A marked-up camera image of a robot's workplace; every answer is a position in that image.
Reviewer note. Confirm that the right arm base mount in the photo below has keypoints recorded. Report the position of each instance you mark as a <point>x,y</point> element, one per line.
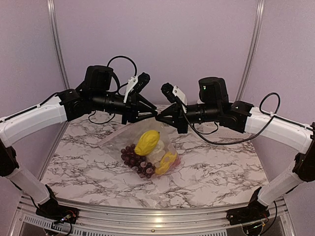
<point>246,214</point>

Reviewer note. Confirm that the purple fake grapes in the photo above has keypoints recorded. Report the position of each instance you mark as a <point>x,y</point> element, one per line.
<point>139,164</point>

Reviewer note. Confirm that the white plastic basket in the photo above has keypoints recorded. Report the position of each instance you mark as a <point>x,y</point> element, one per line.
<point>219,131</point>

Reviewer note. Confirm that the pale green fake cabbage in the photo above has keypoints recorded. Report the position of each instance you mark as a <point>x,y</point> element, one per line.
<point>159,151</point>

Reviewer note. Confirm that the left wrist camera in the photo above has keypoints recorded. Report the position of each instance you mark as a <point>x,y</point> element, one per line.
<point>136,84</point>

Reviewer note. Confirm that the left aluminium frame post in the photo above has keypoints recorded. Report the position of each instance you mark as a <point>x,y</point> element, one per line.
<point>56,40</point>

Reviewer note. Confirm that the front aluminium rail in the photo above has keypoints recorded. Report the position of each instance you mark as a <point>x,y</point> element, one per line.
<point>98,220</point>

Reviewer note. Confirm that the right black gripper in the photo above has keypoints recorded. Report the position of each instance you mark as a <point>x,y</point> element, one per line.
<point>177,120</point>

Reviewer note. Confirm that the yellow fake corn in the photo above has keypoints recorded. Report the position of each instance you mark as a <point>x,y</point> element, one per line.
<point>147,142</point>

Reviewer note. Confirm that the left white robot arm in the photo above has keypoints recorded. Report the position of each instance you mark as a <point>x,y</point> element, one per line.
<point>93,94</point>

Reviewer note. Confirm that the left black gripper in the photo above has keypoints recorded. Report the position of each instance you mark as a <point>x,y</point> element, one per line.
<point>134,106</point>

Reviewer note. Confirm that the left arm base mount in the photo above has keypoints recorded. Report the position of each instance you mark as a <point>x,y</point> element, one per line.
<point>59,213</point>

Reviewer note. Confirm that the right aluminium frame post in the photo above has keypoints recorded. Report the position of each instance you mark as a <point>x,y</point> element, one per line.
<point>252,49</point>

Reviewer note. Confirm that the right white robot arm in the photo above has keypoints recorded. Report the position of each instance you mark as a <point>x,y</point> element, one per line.
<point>244,117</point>

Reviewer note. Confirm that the clear zip top bag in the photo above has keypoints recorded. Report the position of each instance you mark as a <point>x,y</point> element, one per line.
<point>130,134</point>

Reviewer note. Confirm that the aluminium frame post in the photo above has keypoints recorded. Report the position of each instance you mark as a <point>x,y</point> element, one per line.
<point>252,49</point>
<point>56,40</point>

